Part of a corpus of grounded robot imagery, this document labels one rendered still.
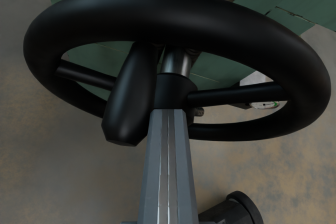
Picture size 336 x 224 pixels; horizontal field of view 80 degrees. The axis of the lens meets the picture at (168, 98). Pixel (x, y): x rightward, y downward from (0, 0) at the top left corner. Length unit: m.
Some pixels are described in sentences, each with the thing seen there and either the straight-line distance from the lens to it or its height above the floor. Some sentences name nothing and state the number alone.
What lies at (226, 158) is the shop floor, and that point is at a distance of 1.21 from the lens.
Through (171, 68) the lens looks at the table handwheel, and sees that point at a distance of 0.23.
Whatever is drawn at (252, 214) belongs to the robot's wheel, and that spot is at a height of 0.20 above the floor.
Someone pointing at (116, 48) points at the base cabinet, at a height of 0.59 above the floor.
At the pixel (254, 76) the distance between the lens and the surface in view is 0.59.
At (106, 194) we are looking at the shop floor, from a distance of 1.03.
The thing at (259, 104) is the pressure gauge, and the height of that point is 0.65.
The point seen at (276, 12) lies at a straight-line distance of 0.37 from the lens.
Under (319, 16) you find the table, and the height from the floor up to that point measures 0.85.
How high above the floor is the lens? 1.02
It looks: 65 degrees down
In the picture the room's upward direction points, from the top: 44 degrees clockwise
